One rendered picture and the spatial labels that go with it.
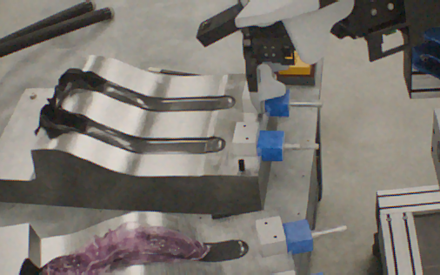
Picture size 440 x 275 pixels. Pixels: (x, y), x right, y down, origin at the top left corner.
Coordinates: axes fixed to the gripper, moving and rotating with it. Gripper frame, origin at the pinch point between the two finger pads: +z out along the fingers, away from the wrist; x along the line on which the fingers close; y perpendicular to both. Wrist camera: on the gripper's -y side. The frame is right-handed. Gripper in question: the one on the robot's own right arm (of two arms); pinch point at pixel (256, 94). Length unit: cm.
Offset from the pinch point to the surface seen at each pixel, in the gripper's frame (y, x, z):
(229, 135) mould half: -3.6, -8.5, 1.7
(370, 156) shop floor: 19, 86, 90
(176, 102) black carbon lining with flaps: -14.4, 1.1, 2.7
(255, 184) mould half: 1.6, -17.7, 3.6
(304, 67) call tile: 6.3, 17.8, 7.1
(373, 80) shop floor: 20, 127, 90
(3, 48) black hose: -57, 18, 1
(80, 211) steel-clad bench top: -28.7, -18.7, 10.8
